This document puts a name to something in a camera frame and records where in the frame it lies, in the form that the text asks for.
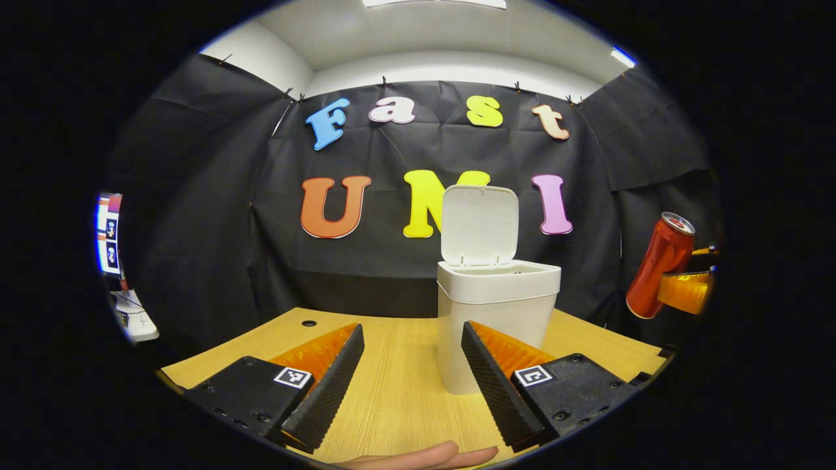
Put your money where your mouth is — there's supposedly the red pop can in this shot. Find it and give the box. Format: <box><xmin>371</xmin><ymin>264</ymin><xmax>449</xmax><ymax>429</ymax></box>
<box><xmin>626</xmin><ymin>211</ymin><xmax>696</xmax><ymax>321</ymax></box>

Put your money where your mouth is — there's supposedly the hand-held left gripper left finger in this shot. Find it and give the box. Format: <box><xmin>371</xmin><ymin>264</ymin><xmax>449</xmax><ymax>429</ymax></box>
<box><xmin>185</xmin><ymin>323</ymin><xmax>365</xmax><ymax>454</ymax></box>

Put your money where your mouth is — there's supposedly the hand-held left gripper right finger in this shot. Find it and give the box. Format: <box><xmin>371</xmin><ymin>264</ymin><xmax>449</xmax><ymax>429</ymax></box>
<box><xmin>460</xmin><ymin>321</ymin><xmax>641</xmax><ymax>453</ymax></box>

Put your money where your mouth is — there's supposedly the white desktop garbage bin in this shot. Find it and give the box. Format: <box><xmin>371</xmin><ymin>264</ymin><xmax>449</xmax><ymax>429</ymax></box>
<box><xmin>436</xmin><ymin>185</ymin><xmax>562</xmax><ymax>395</ymax></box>

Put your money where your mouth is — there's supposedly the wooden desktop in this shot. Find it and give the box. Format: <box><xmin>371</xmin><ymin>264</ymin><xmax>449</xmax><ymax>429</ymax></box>
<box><xmin>161</xmin><ymin>307</ymin><xmax>667</xmax><ymax>464</ymax></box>

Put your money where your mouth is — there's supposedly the black backdrop cloth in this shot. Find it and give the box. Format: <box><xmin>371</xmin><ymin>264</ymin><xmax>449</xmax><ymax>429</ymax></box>
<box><xmin>104</xmin><ymin>52</ymin><xmax>722</xmax><ymax>356</ymax></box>

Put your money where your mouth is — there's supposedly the white side table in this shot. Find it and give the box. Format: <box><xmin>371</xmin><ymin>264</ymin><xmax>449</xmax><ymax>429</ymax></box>
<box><xmin>110</xmin><ymin>289</ymin><xmax>160</xmax><ymax>343</ymax></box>

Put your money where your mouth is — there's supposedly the computer monitor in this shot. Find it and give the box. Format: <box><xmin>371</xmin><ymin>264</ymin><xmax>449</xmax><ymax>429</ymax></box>
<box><xmin>96</xmin><ymin>193</ymin><xmax>125</xmax><ymax>276</ymax></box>

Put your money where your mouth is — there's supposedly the ceiling light panel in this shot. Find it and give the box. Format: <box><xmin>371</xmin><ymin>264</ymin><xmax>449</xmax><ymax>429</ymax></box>
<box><xmin>362</xmin><ymin>0</ymin><xmax>508</xmax><ymax>10</ymax></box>

